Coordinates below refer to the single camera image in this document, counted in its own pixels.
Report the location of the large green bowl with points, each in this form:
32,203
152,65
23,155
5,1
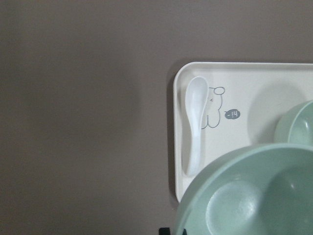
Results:
258,190

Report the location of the cream serving tray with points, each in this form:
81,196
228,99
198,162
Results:
245,102

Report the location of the white ceramic soup spoon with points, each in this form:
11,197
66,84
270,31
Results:
195,102

